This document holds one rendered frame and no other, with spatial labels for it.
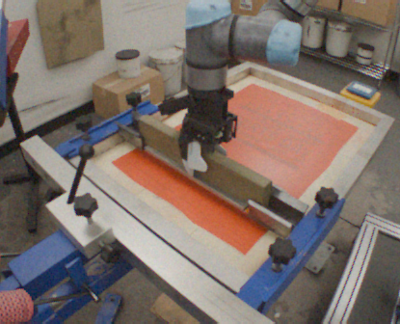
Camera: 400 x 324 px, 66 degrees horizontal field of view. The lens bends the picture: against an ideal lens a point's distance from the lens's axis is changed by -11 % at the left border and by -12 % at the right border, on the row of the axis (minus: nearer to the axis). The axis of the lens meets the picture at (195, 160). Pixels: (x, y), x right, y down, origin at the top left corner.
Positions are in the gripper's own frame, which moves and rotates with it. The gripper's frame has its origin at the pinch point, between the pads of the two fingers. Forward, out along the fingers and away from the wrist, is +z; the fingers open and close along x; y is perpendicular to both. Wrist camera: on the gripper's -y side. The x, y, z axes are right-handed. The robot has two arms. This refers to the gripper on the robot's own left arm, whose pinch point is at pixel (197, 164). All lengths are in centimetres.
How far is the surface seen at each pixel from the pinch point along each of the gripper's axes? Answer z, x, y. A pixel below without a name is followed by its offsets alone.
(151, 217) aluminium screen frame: 1.8, -16.3, 3.1
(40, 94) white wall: 66, 41, -200
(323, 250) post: 100, 83, 18
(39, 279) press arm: -2.4, -40.7, 3.2
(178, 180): 5.3, -2.5, -3.4
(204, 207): 5.3, -4.9, 6.6
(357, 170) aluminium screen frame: 1.7, 25.8, 28.2
